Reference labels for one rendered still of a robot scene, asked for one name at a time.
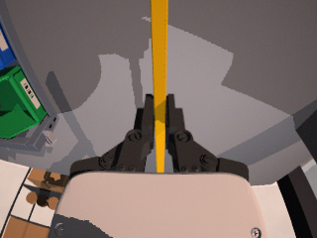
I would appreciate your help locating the green open bin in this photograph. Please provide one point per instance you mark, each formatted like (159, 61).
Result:
(19, 112)

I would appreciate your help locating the yellow bar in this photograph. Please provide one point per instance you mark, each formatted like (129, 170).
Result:
(159, 52)

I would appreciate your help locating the blue open bin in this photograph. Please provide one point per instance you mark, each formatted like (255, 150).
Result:
(7, 55)

